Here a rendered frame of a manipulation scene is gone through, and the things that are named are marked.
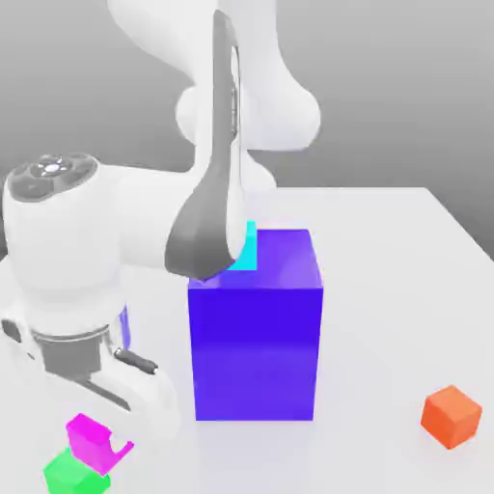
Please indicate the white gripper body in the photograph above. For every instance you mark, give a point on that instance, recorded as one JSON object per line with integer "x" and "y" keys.
{"x": 151, "y": 405}

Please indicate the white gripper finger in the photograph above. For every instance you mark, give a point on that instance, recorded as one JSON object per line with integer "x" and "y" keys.
{"x": 119, "y": 442}

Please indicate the small magenta cube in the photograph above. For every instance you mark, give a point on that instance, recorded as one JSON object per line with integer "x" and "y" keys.
{"x": 87, "y": 440}

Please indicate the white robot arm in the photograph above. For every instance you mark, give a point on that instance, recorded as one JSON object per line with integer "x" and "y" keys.
{"x": 65, "y": 247}

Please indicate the small green cube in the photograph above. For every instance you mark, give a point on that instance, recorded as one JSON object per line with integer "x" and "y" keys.
{"x": 67, "y": 476}

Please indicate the small cyan cube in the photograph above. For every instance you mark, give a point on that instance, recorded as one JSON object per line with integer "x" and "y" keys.
{"x": 247, "y": 254}

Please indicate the small orange cube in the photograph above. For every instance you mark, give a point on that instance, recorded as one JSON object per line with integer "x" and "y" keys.
{"x": 449, "y": 418}

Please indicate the large blue box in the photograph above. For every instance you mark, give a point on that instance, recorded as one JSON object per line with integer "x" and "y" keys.
{"x": 254, "y": 347}

